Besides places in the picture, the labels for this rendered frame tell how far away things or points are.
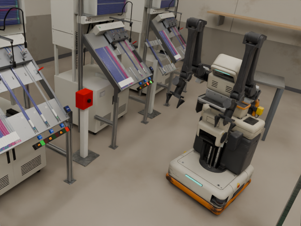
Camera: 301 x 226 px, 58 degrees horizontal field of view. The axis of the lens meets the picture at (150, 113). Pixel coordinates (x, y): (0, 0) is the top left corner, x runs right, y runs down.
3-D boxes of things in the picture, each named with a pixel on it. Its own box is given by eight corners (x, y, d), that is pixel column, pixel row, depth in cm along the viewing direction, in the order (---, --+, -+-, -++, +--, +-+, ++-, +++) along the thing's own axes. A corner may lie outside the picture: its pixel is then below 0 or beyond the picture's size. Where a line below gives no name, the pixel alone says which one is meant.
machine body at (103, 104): (126, 116, 386) (131, 75, 357) (95, 137, 330) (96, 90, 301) (91, 102, 410) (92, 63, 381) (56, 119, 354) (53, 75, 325)
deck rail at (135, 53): (149, 76, 344) (152, 74, 340) (148, 77, 342) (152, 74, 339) (117, 29, 341) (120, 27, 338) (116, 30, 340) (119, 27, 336)
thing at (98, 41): (131, 52, 341) (134, 49, 338) (98, 63, 288) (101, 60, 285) (116, 30, 340) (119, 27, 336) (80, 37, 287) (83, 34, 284)
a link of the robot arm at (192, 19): (210, 16, 187) (198, 13, 193) (198, 20, 179) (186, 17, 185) (203, 74, 213) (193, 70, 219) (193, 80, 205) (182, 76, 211)
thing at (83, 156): (99, 155, 300) (102, 91, 263) (84, 167, 281) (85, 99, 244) (82, 147, 309) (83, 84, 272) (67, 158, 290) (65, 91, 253)
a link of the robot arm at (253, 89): (271, 30, 163) (255, 27, 169) (261, 36, 155) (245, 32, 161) (254, 94, 189) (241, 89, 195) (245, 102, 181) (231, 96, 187)
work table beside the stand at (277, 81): (264, 141, 371) (285, 87, 334) (214, 125, 392) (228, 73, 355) (265, 127, 408) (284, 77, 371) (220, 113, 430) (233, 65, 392)
